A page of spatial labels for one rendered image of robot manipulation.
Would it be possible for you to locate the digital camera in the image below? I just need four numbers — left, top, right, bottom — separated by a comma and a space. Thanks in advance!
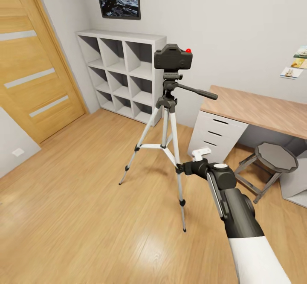
154, 43, 193, 70

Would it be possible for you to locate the camera tripod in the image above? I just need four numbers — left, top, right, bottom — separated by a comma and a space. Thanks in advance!
119, 69, 218, 232

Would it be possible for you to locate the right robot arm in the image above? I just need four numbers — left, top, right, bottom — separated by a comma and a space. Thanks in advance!
177, 148, 292, 284

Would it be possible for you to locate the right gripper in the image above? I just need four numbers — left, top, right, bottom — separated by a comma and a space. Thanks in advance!
177, 158, 208, 177

